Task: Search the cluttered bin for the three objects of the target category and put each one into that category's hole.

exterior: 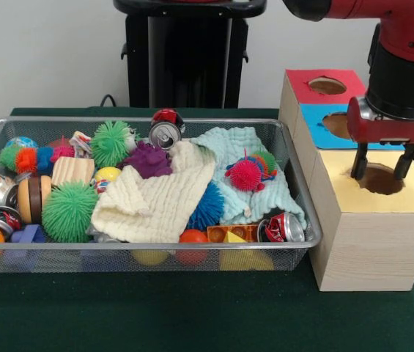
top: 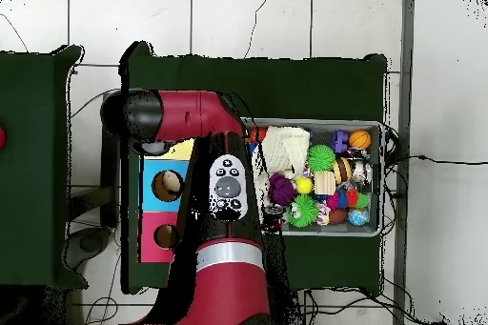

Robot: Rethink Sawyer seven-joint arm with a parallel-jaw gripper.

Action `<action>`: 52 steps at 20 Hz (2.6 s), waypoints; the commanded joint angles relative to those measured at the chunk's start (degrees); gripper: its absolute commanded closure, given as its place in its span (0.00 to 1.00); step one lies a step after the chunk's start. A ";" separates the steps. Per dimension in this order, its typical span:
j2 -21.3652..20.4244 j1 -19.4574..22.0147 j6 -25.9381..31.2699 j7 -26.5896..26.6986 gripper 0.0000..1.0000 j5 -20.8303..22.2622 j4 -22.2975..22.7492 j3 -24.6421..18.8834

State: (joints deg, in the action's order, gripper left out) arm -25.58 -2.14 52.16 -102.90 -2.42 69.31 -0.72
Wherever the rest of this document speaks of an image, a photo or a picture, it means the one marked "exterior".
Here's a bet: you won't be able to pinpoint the cream waffle cloth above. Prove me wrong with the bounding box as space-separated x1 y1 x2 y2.
91 141 218 243

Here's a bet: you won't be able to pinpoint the dark green table cloth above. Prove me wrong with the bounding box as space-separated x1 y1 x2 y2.
0 106 414 352

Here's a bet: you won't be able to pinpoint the green puffer toy white face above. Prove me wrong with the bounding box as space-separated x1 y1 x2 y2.
89 120 134 168

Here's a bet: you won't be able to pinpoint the uncrushed red soda can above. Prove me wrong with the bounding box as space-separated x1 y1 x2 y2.
148 108 186 151

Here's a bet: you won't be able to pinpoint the plain green puffer ball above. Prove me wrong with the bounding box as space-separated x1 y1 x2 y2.
41 179 100 243

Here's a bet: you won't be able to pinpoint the multicoloured fuzzy caterpillar toy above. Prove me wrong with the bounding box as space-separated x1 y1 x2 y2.
0 144 75 174

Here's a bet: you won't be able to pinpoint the mint waffle cloth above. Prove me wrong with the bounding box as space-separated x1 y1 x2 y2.
191 126 307 225

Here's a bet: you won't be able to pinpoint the purple spiky rubber toy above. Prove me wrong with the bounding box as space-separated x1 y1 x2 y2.
120 141 174 179

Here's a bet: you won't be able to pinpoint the crushed red soda can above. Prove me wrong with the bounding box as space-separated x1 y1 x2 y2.
256 211 306 243

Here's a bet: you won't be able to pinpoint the pink spiky rubber toy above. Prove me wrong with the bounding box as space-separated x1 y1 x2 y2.
224 148 279 192

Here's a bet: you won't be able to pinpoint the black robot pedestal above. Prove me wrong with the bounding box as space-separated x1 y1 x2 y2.
113 0 268 109

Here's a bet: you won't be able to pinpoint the silver wire mesh bin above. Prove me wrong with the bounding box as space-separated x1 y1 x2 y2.
0 117 325 274

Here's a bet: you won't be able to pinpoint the wooden toy burger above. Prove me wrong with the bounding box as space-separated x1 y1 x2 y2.
18 175 53 224

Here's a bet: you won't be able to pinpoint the wooden box three holes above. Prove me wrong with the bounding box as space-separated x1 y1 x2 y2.
278 68 414 293

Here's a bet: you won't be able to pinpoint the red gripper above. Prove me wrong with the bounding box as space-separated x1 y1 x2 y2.
346 95 414 180

